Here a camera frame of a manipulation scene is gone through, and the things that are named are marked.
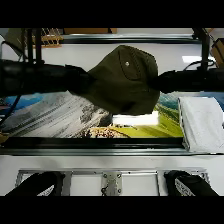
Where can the olive green pants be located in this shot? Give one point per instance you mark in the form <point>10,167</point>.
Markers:
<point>123,83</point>

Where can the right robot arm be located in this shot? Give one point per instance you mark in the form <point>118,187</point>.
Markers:
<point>193,80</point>

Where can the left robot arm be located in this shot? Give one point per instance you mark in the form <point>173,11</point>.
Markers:
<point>30,77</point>

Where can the white garment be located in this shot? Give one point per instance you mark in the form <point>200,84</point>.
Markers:
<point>202,123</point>

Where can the silver frame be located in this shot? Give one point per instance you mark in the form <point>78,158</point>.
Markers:
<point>113,181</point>

